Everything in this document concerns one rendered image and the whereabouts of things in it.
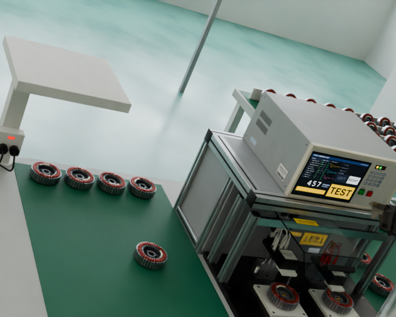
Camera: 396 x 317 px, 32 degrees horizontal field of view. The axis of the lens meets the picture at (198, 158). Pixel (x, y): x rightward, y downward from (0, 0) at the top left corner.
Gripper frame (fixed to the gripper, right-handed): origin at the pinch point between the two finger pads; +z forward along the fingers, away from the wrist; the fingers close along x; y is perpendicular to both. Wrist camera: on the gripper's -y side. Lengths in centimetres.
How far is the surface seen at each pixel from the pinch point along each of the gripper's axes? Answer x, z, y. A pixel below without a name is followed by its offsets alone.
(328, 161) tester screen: -20.0, 2.9, -10.5
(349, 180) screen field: -7.6, 5.1, -5.8
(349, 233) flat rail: 1.6, 9.9, 12.8
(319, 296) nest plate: -1.8, 15.0, 37.8
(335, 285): 3.7, 13.7, 32.8
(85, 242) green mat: -85, 37, 31
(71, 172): -83, 69, 12
